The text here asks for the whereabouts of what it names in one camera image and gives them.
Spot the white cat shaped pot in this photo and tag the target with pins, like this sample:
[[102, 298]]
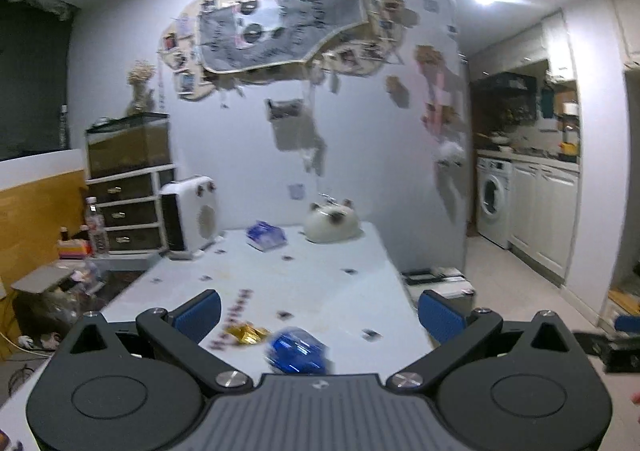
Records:
[[332, 223]]

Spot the stack of flat boxes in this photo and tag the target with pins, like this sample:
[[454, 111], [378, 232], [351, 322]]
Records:
[[440, 281]]

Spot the colourful small box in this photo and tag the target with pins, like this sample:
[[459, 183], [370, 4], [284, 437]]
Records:
[[72, 248]]

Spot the white hanging plush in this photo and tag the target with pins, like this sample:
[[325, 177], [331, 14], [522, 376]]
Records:
[[450, 151]]

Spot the scattered small table stickers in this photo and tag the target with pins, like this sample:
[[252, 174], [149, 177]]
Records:
[[370, 335]]

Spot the white upper kitchen cabinet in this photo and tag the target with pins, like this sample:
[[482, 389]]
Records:
[[560, 48]]

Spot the blue wrapper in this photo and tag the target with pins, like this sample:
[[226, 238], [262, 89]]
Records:
[[295, 351]]

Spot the dried flowers in vase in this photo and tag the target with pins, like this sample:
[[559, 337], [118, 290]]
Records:
[[140, 86]]

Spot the wall photo collage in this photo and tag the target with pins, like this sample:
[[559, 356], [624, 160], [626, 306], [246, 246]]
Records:
[[280, 31]]

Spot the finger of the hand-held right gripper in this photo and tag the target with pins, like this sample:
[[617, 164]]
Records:
[[620, 348]]

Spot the slim clear bottle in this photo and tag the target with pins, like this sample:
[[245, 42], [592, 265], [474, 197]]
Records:
[[62, 126]]

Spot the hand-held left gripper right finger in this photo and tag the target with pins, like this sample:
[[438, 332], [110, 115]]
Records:
[[440, 318]]

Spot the gold foil wrapper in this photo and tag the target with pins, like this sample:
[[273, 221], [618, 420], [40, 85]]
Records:
[[245, 333]]

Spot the white dark drawer cabinet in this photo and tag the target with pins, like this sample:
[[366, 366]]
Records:
[[130, 213]]

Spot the white kitchen base cabinets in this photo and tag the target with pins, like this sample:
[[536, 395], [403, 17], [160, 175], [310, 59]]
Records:
[[545, 216]]

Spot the white washing machine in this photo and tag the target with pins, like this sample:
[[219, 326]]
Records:
[[495, 201]]

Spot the pile of plastic bags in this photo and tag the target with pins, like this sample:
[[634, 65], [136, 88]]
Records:
[[75, 291]]

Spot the black range hood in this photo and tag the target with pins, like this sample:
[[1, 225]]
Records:
[[505, 81]]

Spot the blue white tissue pack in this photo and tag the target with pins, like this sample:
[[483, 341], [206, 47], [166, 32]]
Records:
[[265, 236]]

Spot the white space heater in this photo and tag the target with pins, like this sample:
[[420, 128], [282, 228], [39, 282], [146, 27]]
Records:
[[190, 218]]

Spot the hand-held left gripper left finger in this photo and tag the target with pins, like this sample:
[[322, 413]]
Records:
[[202, 313]]

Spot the pink wall decoration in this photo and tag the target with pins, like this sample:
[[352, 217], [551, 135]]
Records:
[[435, 91]]

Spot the glass fish tank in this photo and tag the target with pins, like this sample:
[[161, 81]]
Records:
[[127, 143]]

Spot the small wall card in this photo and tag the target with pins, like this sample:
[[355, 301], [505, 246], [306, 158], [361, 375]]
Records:
[[296, 191]]

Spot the clear plastic bottle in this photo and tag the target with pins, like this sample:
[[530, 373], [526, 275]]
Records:
[[96, 226]]

